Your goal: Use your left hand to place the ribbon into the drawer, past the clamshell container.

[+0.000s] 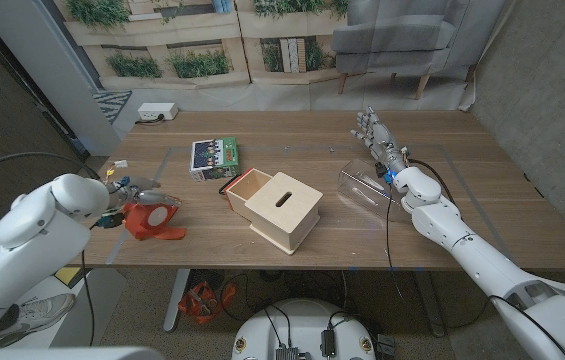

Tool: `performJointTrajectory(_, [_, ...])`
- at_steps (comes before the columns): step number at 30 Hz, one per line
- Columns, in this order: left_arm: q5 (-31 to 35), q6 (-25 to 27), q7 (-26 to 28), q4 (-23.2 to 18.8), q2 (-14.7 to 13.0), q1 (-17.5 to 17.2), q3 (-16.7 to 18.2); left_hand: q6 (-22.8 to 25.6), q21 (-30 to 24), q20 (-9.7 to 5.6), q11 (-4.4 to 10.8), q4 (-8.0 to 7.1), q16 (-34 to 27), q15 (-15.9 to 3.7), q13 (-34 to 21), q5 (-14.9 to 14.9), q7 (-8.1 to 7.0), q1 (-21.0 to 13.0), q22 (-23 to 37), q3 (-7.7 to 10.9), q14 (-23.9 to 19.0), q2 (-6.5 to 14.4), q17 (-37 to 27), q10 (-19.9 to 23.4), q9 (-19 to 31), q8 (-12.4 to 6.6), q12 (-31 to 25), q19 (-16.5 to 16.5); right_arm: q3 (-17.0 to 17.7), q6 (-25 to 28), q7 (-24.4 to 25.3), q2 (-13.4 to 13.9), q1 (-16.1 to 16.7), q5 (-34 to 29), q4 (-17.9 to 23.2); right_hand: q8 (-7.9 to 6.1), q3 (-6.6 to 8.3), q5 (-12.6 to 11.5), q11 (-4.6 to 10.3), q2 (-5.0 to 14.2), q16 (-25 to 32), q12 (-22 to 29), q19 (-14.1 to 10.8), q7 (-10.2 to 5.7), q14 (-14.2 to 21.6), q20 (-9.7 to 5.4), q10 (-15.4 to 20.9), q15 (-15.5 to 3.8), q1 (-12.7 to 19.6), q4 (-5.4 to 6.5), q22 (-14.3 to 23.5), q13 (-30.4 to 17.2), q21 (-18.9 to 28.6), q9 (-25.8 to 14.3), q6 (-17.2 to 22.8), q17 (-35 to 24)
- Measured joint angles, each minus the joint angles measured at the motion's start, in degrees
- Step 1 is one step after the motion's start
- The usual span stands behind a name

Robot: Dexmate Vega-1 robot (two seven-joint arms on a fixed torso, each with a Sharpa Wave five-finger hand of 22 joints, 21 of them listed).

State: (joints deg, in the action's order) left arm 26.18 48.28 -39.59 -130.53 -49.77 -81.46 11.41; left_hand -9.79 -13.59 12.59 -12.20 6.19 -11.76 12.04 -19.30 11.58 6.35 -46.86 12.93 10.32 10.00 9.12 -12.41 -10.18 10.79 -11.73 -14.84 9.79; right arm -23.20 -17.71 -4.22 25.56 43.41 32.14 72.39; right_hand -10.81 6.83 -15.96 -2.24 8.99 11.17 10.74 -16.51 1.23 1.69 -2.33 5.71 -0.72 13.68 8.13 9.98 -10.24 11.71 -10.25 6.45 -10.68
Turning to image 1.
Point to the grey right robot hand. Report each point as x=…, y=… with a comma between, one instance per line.
x=379, y=137

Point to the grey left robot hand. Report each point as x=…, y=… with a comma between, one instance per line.
x=137, y=190

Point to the orange ribbon spool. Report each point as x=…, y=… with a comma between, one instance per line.
x=154, y=222

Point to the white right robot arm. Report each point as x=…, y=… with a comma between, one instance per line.
x=487, y=265

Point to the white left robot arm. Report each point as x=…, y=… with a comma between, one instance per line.
x=27, y=240

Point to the clear plastic clamshell container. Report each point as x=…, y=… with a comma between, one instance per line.
x=362, y=187

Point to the wooden drawer box with slot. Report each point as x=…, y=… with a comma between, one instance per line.
x=284, y=210

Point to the white power strip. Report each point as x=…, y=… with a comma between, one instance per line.
x=157, y=111

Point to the green Peanuts puzzle box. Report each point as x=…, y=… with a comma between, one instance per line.
x=214, y=155

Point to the yellow floor pad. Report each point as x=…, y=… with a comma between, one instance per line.
x=68, y=276

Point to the white table leg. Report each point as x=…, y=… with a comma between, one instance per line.
x=176, y=300

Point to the orange tool under table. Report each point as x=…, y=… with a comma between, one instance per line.
x=202, y=302

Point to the printed garden armchair backdrop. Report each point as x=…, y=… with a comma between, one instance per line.
x=272, y=55

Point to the grey sneaker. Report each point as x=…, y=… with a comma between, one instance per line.
x=32, y=317

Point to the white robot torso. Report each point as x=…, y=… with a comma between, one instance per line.
x=302, y=325

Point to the black adapter on torso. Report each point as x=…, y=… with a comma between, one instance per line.
x=328, y=342

